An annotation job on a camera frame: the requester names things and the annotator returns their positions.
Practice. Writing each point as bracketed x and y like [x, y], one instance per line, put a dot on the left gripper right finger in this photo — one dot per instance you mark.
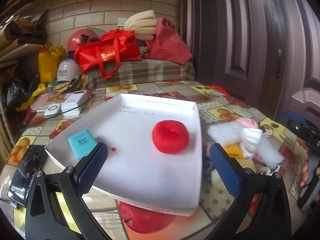
[272, 219]

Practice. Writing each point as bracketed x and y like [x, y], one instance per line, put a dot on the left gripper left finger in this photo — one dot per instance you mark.
[44, 218]

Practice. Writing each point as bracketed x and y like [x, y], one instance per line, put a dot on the pink plush pig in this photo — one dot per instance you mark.
[249, 123]

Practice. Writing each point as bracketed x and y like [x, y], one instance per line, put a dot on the teal tissue pack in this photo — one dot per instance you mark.
[82, 143]

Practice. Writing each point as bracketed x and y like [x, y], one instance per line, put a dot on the yellow tissue pack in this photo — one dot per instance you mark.
[235, 152]

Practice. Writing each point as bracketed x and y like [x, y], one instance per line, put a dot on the white foam block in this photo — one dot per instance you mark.
[228, 133]

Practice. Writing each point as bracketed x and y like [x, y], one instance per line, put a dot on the red plush apple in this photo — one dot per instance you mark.
[170, 137]

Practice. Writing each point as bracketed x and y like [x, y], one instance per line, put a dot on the person's right hand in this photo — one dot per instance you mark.
[304, 175]

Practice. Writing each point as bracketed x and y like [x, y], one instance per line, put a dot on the black smartphone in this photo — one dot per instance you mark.
[21, 182]

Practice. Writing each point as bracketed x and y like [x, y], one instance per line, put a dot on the fruit pattern tablecloth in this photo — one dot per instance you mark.
[213, 106]

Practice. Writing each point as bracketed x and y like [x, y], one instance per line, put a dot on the white cardboard tray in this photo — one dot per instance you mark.
[135, 172]

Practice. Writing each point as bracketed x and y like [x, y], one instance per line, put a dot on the red bag under table edge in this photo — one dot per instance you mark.
[219, 89]

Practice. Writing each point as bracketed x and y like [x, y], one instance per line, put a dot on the brown wooden door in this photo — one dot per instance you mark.
[284, 55]

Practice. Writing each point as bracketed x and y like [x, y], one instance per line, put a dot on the white safety helmet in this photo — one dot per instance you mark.
[68, 70]

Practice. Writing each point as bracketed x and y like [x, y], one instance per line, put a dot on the yellow shopping bag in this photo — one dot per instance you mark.
[49, 59]

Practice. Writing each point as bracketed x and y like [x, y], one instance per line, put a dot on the dark red plastic bag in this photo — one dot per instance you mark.
[167, 44]

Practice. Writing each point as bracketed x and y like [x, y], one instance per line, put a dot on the plaid blanket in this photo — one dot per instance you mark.
[144, 71]

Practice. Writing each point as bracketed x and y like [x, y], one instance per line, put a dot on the red tote bag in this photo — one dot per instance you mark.
[108, 53]

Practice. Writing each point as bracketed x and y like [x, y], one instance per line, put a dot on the red helmet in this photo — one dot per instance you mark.
[81, 36]

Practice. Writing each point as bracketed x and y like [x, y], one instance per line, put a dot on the cream foam stack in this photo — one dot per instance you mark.
[143, 24]

